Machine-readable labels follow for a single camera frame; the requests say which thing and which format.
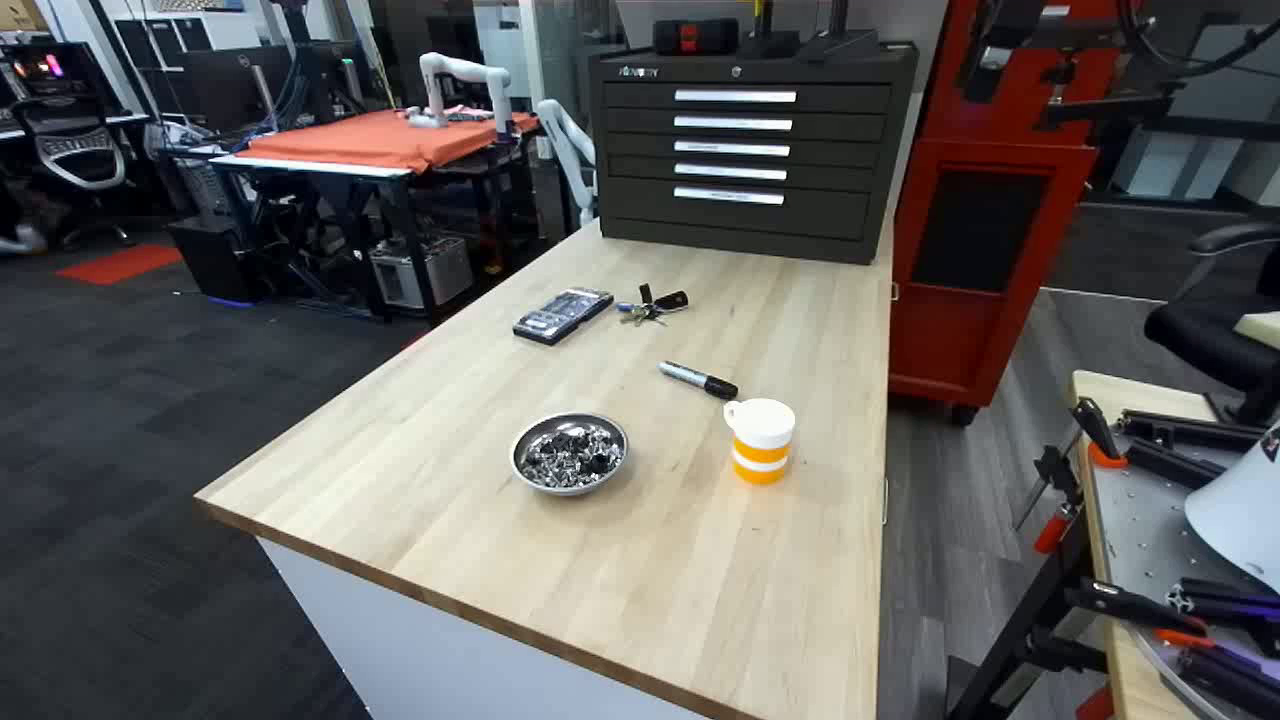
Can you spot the black office chair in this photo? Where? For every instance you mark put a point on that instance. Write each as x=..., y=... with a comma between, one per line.
x=1201, y=325

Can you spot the red floor mat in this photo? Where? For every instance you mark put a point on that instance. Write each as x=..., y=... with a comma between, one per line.
x=122, y=264

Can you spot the orange topped workbench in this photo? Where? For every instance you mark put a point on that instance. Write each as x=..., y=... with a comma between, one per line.
x=373, y=139

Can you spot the round metal bowl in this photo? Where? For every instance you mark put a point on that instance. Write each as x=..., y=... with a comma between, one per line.
x=564, y=453

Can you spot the white tubular robot arm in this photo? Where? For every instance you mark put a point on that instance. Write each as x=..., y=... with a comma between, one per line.
x=463, y=69

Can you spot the black clamp with orange pad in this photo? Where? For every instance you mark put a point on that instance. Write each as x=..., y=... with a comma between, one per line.
x=1098, y=428

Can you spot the grey mesh office chair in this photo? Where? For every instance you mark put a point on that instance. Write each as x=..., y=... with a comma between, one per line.
x=81, y=155

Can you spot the black and grey marker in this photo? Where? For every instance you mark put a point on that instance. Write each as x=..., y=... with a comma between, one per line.
x=693, y=376

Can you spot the black floor box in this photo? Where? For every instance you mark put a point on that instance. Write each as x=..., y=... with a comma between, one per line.
x=222, y=262

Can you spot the black stand legs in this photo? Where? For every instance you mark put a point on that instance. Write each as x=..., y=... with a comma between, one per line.
x=1026, y=646

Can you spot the black clamp bar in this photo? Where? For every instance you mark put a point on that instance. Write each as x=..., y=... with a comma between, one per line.
x=1174, y=464
x=1224, y=601
x=1186, y=428
x=1134, y=604
x=1223, y=674

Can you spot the wood edged side table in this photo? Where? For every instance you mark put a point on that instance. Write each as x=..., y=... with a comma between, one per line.
x=1134, y=534

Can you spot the key bunch with black fob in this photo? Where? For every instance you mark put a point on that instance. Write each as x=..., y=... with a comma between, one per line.
x=654, y=306

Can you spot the dark grey drawer tool chest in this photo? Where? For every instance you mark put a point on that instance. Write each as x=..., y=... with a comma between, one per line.
x=625, y=161

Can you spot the grey computer case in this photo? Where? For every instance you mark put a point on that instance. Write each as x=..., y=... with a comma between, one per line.
x=423, y=275

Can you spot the white and orange cup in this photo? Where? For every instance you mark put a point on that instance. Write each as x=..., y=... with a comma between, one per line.
x=763, y=445

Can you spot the black flat keypad device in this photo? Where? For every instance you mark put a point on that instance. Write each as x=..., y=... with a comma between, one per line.
x=560, y=317

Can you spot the black box with red light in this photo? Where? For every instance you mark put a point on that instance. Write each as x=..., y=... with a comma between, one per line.
x=693, y=38

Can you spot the red tool cabinet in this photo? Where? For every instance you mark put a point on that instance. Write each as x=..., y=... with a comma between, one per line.
x=935, y=333

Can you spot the computer monitor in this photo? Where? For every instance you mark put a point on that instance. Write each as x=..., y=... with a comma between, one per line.
x=54, y=75

